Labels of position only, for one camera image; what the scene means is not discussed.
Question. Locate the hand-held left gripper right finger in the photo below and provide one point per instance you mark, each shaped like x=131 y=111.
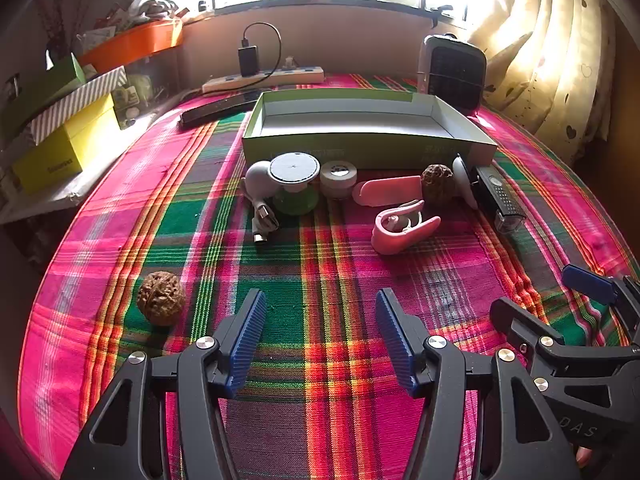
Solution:
x=395 y=340

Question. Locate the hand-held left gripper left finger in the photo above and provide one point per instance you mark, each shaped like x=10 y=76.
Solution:
x=247 y=340

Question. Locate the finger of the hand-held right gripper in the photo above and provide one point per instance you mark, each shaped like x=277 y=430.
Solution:
x=520 y=321
x=587 y=282

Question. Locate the brown walnut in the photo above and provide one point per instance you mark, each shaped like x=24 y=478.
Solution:
x=161 y=299
x=437 y=177

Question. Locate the pink clip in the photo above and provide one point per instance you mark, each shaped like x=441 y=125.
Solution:
x=385 y=191
x=395 y=240

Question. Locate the black silver bike light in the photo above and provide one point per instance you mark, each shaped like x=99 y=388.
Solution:
x=500 y=195

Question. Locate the white round case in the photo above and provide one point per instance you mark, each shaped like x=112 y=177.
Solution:
x=339 y=177

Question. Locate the white disc stand green base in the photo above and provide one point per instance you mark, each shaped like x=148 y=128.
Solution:
x=294 y=170

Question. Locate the green cardboard box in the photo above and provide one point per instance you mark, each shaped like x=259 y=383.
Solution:
x=350 y=120

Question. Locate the person's right hand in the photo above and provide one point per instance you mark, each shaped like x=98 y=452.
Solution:
x=584 y=456

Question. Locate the pink green plaid cloth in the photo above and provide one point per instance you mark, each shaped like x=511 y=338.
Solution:
x=325 y=260

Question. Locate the cream patterned curtain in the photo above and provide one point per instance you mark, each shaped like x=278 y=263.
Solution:
x=560 y=60

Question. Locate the black phone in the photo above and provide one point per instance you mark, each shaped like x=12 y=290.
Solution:
x=215 y=109

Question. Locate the grey mini fan heater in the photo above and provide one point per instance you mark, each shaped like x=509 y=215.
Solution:
x=457 y=77

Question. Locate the yellow box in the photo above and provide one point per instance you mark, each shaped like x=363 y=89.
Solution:
x=65 y=152

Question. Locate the white power strip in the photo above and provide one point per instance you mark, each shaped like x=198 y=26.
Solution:
x=295 y=76

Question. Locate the clear plastic storage box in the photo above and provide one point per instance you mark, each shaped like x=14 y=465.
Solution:
x=150 y=85

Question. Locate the black charger adapter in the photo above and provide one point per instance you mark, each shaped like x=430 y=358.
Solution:
x=248 y=62

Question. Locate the white plug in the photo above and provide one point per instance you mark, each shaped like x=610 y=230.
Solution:
x=287 y=62

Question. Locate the striped box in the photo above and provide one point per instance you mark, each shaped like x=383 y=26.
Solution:
x=75 y=102

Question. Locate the black window latch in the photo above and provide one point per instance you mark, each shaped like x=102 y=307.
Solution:
x=437 y=14

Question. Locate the orange tray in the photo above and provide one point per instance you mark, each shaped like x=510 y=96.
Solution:
x=135 y=42

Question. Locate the small dark window knob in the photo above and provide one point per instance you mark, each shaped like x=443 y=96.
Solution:
x=203 y=6

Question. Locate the white printed card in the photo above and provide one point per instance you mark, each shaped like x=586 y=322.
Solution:
x=97 y=36

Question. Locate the white tissue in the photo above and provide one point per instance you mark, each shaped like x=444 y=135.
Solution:
x=49 y=59

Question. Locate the dried red twigs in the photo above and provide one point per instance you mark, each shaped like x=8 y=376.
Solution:
x=62 y=15

